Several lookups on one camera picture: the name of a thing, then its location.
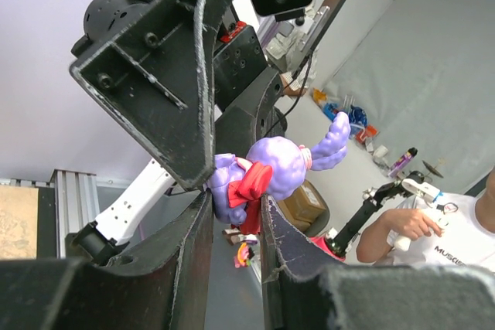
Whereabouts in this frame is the small purple bunny strawberry toy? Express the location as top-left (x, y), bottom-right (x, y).
top-left (206, 112), bottom-right (350, 234)

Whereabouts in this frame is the aluminium frame rail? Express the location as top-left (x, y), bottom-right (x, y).
top-left (1, 170), bottom-right (100, 260)

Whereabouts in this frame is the person in white shirt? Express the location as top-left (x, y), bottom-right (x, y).
top-left (355, 165), bottom-right (495, 273)

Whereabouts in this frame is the purple spray can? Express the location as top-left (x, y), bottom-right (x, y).
top-left (387, 148), bottom-right (418, 178)

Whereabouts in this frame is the pink bear donut strawberry toy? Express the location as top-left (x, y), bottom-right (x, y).
top-left (234, 243), bottom-right (254, 268)

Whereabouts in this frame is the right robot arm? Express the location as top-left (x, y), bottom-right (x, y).
top-left (70, 0), bottom-right (282, 264)

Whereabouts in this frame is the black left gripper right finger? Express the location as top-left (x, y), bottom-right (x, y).
top-left (261, 196), bottom-right (494, 329)

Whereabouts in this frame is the brown cardboard box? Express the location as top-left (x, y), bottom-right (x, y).
top-left (283, 180), bottom-right (330, 236)

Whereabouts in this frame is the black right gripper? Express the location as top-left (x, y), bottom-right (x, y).
top-left (69, 0), bottom-right (285, 192)

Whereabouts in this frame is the person's hand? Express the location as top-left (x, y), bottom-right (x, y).
top-left (381, 209), bottom-right (442, 240)

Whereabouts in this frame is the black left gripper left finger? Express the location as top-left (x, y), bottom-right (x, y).
top-left (1, 192), bottom-right (213, 329)

